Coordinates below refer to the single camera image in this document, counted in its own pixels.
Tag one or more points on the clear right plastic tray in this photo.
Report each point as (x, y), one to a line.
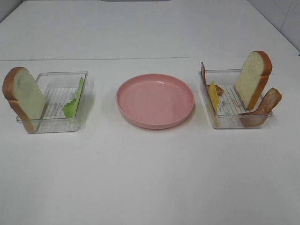
(230, 113)

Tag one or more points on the green lettuce leaf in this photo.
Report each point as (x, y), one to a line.
(70, 108)

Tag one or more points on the clear left plastic tray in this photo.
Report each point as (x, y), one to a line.
(59, 88)

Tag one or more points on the clear plastic tray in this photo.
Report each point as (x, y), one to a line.
(230, 113)
(59, 88)

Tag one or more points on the pink round plate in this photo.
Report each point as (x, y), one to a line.
(155, 101)

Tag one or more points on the bacon strip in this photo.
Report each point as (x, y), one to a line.
(262, 107)
(219, 90)

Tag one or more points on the bread slice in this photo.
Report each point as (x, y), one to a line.
(24, 96)
(253, 78)

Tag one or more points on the yellow cheese slice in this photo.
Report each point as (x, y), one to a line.
(214, 101)

